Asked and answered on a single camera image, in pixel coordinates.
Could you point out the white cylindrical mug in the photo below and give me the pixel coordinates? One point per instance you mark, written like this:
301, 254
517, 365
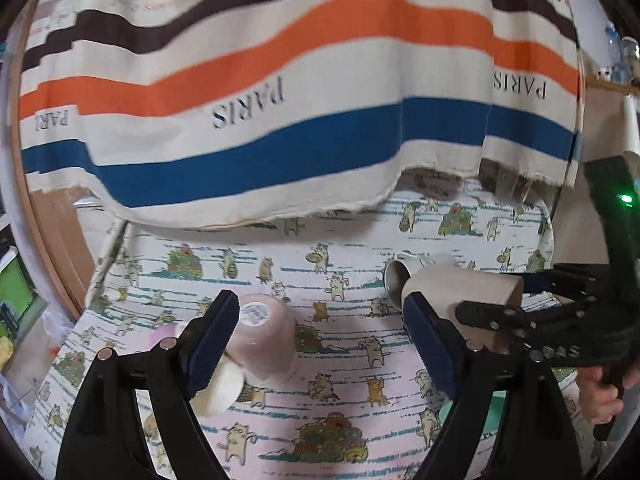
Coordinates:
444, 285

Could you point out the person's right hand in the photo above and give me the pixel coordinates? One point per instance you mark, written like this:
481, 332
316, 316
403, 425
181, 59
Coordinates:
599, 402

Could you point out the pink speckled mug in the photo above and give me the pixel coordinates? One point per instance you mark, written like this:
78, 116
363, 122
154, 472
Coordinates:
263, 341

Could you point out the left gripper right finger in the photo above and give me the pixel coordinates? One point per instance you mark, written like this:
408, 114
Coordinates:
536, 438

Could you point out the mint green mug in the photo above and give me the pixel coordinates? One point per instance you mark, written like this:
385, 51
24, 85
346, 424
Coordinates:
473, 416

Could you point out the cream mug with handle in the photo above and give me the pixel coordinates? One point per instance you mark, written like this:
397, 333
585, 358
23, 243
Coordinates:
223, 390

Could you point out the striped Paris blanket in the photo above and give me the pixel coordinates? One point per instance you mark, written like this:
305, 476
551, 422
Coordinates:
195, 113

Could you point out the clear plastic bottle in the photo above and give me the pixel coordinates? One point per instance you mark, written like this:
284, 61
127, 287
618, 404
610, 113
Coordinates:
615, 54

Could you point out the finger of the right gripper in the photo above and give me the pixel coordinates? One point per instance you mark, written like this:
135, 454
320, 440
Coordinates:
566, 279
481, 321

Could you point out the cat print bed sheet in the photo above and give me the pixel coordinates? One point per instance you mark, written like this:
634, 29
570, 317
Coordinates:
358, 402

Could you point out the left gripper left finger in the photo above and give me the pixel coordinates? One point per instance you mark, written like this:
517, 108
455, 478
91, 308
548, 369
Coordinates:
104, 437

